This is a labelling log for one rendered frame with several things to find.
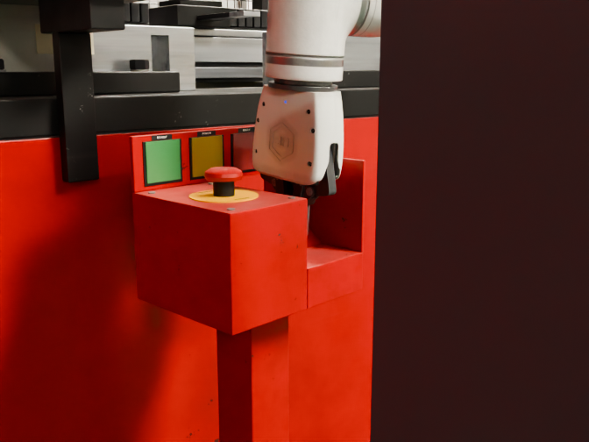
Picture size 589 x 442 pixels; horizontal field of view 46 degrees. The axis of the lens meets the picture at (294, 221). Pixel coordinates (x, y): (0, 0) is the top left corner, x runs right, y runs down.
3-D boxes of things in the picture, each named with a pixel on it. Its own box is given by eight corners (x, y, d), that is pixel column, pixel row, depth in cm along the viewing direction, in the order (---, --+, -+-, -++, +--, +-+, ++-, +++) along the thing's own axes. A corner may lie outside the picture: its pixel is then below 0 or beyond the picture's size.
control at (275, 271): (231, 336, 67) (228, 147, 63) (137, 298, 78) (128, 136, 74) (362, 289, 81) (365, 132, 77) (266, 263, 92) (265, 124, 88)
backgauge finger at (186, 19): (223, 21, 118) (223, -10, 117) (148, 28, 137) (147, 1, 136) (279, 24, 125) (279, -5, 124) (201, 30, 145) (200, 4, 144)
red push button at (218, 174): (222, 207, 70) (221, 171, 69) (196, 202, 73) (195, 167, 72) (251, 202, 73) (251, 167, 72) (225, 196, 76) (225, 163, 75)
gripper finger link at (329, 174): (313, 118, 75) (283, 146, 78) (345, 181, 73) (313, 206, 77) (320, 117, 76) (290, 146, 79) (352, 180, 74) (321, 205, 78)
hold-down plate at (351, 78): (317, 89, 118) (317, 70, 117) (297, 88, 122) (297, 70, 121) (432, 85, 137) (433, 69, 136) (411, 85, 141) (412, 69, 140)
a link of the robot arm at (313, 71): (246, 51, 75) (245, 80, 76) (307, 57, 69) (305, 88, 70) (300, 53, 81) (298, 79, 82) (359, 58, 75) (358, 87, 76)
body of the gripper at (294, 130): (245, 71, 76) (241, 172, 79) (315, 80, 70) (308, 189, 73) (294, 70, 82) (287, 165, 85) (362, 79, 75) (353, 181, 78)
